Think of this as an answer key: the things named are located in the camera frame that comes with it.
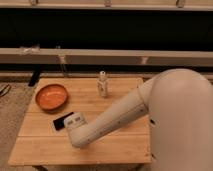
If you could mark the black smartphone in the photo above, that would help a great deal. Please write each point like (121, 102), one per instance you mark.
(59, 122)

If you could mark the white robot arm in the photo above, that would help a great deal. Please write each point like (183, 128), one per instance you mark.
(179, 103)

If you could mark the grey horizontal rail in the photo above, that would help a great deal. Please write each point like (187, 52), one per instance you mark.
(116, 57)

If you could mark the orange bowl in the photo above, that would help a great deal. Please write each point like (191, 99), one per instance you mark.
(51, 96)

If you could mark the wooden table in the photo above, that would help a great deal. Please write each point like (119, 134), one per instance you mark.
(39, 143)

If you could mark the small white bottle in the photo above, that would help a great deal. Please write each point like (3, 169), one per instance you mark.
(102, 84)

